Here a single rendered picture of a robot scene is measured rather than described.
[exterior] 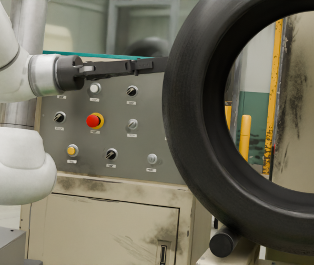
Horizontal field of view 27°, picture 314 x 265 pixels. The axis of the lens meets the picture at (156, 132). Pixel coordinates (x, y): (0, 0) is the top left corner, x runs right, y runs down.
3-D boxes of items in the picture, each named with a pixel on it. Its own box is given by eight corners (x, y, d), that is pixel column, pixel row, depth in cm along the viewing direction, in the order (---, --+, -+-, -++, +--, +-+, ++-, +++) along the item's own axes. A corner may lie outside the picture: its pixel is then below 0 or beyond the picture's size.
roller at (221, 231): (230, 219, 156) (240, 203, 155) (246, 230, 155) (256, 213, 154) (204, 249, 122) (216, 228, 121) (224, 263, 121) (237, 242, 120)
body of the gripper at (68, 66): (52, 54, 136) (95, 50, 133) (68, 57, 144) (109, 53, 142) (55, 90, 136) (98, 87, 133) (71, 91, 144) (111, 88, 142)
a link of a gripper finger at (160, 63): (138, 59, 136) (137, 59, 135) (171, 56, 134) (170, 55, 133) (139, 73, 136) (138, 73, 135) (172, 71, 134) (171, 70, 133)
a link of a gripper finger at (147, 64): (129, 63, 135) (124, 62, 132) (153, 61, 134) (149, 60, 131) (130, 70, 135) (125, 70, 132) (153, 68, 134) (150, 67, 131)
